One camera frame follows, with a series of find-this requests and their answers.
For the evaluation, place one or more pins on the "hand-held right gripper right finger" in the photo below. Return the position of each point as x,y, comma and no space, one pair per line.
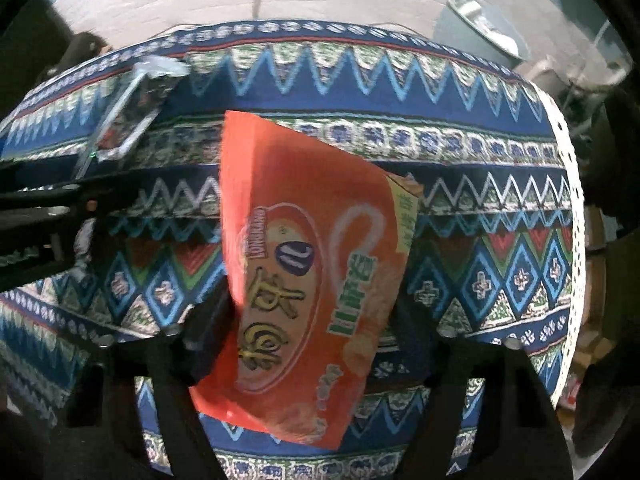
425,355

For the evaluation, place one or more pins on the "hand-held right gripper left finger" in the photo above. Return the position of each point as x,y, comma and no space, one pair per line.
200,355

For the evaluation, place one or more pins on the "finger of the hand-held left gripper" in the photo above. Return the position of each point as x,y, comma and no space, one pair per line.
45,200
45,260

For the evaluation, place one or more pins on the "clear plastic snack packet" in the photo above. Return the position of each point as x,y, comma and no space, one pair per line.
132,110

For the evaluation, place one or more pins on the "red-orange snack packet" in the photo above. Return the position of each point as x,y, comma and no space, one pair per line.
300,240

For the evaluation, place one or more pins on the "large dark object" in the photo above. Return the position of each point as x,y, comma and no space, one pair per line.
30,45

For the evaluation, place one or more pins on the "black cylinder device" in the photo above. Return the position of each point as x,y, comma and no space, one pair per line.
80,47

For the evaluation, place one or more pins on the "blue patterned tablecloth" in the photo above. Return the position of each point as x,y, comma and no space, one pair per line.
450,110

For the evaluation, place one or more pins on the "grey trash bin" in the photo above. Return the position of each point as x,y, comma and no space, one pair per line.
470,35

